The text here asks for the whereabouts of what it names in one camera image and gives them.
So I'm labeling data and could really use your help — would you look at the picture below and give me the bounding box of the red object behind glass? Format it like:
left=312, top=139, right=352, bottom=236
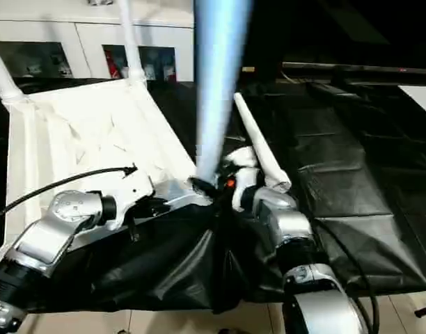
left=106, top=49, right=119, bottom=80

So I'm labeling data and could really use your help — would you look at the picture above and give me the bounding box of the black mat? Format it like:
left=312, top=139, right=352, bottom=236
left=0, top=74, right=426, bottom=314

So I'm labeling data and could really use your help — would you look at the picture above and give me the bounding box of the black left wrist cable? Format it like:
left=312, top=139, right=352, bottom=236
left=0, top=165, right=140, bottom=223

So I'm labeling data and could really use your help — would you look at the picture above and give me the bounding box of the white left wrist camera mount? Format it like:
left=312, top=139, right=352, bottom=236
left=113, top=168, right=157, bottom=231

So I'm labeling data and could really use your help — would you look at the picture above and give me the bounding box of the white cabinet with glass doors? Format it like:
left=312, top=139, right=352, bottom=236
left=0, top=0, right=197, bottom=84

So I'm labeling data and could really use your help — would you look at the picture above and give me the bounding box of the white plastic table leg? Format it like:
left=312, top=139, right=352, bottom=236
left=0, top=42, right=29, bottom=106
left=116, top=0, right=148, bottom=88
left=232, top=91, right=293, bottom=193
left=193, top=0, right=253, bottom=184

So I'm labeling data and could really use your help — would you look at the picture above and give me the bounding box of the white plastic table top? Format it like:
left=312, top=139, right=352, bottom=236
left=0, top=77, right=214, bottom=266

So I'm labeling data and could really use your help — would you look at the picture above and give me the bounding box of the white flat sheet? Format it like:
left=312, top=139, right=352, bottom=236
left=396, top=83, right=426, bottom=120

